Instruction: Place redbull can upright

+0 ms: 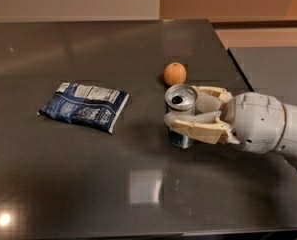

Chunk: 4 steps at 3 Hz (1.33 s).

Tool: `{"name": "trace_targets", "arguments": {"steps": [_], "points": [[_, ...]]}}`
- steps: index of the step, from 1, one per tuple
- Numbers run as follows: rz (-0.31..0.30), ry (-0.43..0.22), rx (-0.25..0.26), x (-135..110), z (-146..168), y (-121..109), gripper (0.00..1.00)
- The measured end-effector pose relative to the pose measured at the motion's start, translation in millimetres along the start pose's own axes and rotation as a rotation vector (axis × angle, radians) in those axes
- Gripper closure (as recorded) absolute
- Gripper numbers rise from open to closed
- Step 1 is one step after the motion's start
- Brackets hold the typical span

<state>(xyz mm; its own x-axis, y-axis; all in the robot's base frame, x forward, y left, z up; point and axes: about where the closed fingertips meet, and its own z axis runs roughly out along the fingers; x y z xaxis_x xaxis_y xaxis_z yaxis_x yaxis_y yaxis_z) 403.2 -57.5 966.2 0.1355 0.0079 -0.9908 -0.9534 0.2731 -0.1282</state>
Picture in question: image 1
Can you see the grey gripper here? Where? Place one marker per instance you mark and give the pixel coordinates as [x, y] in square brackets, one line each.
[256, 120]

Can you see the silver redbull can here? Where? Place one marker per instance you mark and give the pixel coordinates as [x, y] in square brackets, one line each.
[180, 100]

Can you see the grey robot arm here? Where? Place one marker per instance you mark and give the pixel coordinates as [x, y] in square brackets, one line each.
[287, 145]

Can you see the orange fruit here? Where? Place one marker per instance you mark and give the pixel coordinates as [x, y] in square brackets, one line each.
[174, 73]

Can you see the blue chip bag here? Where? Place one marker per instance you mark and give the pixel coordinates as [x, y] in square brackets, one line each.
[87, 105]

